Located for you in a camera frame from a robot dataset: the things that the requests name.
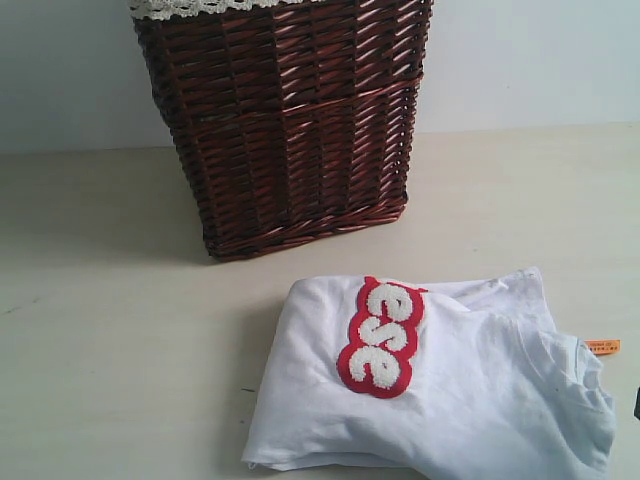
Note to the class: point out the white shirt garment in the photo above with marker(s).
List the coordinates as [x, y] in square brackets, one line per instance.
[463, 380]

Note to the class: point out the dark brown wicker basket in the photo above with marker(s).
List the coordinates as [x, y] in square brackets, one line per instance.
[293, 122]

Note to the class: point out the orange garment tag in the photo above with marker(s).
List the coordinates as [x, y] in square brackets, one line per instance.
[602, 347]

